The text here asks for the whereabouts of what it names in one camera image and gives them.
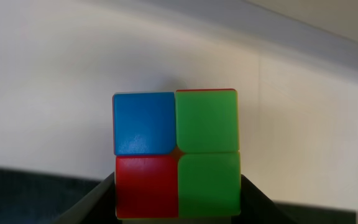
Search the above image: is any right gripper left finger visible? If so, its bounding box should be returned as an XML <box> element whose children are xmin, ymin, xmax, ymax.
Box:
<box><xmin>52</xmin><ymin>172</ymin><xmax>121</xmax><ymax>224</ymax></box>

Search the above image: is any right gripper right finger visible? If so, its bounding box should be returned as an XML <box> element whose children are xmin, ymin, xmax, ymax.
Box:
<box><xmin>231</xmin><ymin>174</ymin><xmax>298</xmax><ymax>224</ymax></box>

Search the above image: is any many-coloured puzzle cube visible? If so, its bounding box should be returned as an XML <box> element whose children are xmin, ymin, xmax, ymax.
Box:
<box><xmin>112</xmin><ymin>88</ymin><xmax>242</xmax><ymax>220</ymax></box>

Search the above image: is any white shelf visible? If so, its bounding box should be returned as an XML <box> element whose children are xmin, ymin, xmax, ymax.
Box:
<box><xmin>0</xmin><ymin>0</ymin><xmax>358</xmax><ymax>216</ymax></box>

